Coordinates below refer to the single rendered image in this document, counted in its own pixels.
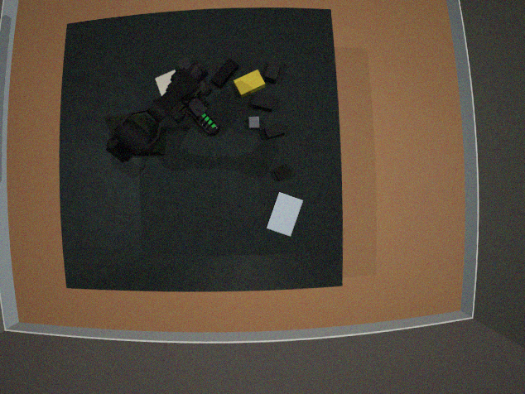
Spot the yellow rectangular block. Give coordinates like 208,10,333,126
234,70,266,98

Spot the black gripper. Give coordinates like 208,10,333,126
170,80,213,123

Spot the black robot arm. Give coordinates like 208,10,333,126
106,61,210,163

